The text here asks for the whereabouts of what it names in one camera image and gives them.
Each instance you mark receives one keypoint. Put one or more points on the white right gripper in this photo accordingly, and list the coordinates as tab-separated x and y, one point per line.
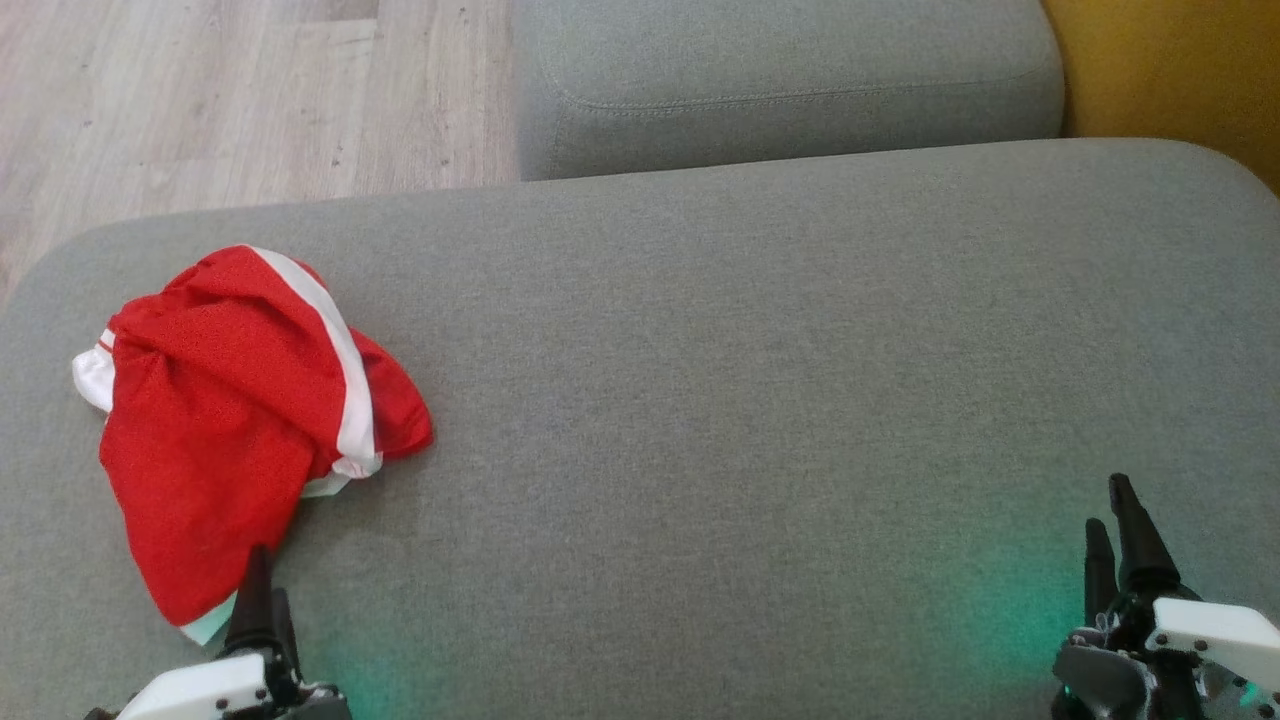
1200	640

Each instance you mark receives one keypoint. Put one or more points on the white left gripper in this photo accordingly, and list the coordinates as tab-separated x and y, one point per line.
200	692

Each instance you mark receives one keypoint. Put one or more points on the red shorts with white stripe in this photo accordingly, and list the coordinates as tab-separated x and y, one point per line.
220	400

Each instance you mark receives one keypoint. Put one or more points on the large grey sofa seat cushion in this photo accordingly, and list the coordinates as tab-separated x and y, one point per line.
700	450

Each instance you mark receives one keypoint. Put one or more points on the yellow sofa backrest cushion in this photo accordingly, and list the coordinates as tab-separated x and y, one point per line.
1180	70

